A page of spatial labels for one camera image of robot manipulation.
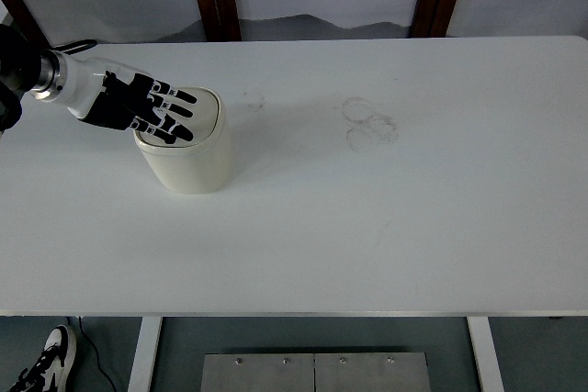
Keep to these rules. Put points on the cream trash bin body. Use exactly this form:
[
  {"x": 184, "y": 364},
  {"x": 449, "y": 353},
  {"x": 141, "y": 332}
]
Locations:
[{"x": 193, "y": 171}]

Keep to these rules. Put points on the grey metal plate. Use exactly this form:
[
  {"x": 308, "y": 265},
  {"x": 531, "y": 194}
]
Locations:
[{"x": 275, "y": 376}]

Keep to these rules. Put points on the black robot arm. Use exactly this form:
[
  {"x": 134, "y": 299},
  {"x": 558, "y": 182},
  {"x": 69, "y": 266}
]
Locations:
[{"x": 18, "y": 70}]

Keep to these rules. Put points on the person's black white shoe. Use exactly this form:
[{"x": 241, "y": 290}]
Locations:
[{"x": 50, "y": 360}]

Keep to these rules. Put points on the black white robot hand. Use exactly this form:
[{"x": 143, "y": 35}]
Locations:
[{"x": 115, "y": 100}]

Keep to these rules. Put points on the cream trash bin lid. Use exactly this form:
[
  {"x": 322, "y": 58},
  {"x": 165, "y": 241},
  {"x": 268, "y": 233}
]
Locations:
[{"x": 206, "y": 107}]

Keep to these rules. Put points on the white table leg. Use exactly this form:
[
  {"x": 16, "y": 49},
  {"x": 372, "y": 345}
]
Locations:
[
  {"x": 143, "y": 355},
  {"x": 486, "y": 355}
]

